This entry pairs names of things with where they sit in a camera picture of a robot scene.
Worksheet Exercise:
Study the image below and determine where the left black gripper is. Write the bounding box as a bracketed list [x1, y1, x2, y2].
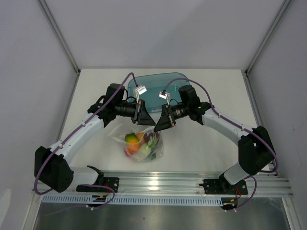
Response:
[115, 99, 155, 126]

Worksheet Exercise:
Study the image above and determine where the green lime toy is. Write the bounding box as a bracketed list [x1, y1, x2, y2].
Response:
[146, 153, 157, 161]

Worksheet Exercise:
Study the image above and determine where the orange peach toy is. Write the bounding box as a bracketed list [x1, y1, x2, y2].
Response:
[137, 132, 144, 142]

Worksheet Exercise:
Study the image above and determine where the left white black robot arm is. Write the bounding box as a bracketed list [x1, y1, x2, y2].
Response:
[34, 83, 155, 195]

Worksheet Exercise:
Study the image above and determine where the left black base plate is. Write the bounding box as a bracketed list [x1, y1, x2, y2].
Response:
[76, 177, 119, 193]

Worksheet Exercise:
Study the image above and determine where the white slotted cable duct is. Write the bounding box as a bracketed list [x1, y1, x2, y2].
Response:
[42, 194, 223, 207]

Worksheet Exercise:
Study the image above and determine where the aluminium mounting rail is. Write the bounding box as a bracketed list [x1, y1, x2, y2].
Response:
[32, 170, 293, 197]

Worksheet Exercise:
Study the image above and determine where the green leaf toy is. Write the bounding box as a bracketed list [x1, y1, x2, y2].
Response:
[147, 137, 159, 149]

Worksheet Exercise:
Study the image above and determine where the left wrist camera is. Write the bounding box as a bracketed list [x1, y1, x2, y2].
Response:
[133, 85, 147, 102]

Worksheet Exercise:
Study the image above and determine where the white radish toy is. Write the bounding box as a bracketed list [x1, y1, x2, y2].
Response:
[132, 143, 152, 161]

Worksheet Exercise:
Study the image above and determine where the teal plastic tray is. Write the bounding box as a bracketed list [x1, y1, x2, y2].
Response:
[136, 72, 189, 113]

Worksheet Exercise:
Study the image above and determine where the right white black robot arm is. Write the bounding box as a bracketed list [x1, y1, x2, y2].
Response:
[154, 102, 276, 194]

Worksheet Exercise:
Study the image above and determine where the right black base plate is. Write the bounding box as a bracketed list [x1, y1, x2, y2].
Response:
[199, 179, 248, 195]

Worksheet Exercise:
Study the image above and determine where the dark red apple toy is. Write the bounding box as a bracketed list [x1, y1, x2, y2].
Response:
[143, 132, 156, 143]

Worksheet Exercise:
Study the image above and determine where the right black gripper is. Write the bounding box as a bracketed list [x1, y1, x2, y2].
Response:
[154, 103, 189, 133]

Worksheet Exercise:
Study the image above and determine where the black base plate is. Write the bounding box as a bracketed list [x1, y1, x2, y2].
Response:
[199, 179, 248, 195]
[76, 177, 119, 193]

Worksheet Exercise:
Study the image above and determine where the clear zip top bag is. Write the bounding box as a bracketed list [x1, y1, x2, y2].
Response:
[108, 123, 164, 162]

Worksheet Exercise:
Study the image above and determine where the red tomato toy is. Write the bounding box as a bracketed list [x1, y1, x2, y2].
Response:
[124, 149, 132, 158]

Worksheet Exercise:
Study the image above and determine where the orange green mango toy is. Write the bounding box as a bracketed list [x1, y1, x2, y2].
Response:
[124, 133, 140, 155]

